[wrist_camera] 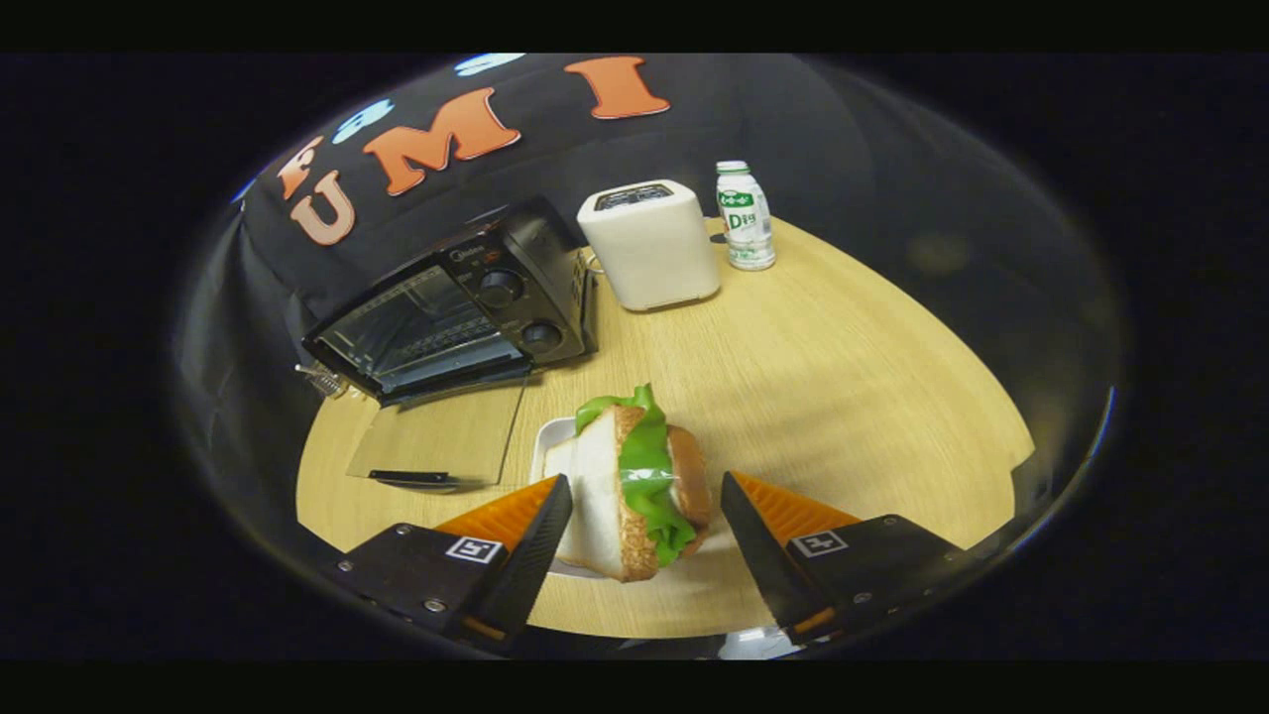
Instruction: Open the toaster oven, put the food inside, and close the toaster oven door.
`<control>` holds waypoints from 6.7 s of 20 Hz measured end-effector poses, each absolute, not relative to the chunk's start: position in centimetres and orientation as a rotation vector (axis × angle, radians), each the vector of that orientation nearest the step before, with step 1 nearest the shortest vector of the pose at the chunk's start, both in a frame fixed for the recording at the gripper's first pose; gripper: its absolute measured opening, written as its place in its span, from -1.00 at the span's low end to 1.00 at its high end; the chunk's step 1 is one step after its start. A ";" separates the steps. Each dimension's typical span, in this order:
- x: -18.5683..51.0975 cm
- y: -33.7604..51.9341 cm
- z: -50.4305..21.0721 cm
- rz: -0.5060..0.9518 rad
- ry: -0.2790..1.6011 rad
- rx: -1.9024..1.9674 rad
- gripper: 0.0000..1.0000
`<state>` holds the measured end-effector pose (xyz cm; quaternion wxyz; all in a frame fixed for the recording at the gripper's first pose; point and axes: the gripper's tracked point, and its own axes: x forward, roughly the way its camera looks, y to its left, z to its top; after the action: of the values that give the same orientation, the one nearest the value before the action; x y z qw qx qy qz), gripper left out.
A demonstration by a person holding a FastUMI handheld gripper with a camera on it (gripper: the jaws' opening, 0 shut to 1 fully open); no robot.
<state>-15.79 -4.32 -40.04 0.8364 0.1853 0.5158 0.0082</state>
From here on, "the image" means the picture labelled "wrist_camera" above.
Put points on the white pop-up toaster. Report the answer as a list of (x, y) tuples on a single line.
[(654, 248)]

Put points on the white rectangular plate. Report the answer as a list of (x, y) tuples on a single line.
[(555, 438)]

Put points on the white green-label drink bottle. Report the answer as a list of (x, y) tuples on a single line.
[(747, 223)]

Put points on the black toaster oven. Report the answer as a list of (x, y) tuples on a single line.
[(516, 288)]

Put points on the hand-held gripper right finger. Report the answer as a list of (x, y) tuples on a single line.
[(758, 555)]

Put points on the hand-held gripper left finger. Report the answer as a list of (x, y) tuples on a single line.
[(530, 565)]

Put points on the lettuce sandwich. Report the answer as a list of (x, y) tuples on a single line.
[(605, 486)]

